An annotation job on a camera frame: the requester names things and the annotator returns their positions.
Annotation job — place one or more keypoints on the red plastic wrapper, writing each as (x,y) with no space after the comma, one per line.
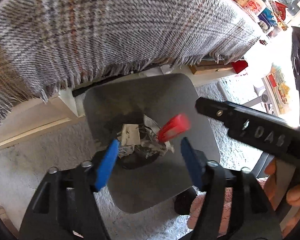
(174,127)

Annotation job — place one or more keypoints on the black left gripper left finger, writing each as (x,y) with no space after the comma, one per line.
(64,207)

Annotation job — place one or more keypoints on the white bottle red label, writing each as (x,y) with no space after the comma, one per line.
(255,7)

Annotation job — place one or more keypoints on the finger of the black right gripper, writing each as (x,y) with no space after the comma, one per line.
(255,128)

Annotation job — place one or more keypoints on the brown wooden box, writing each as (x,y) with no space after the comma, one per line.
(206,66)

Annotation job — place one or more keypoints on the plaid grey tablecloth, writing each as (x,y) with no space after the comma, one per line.
(49,45)

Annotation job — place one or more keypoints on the white cut paper sheet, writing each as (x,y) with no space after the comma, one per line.
(142,140)

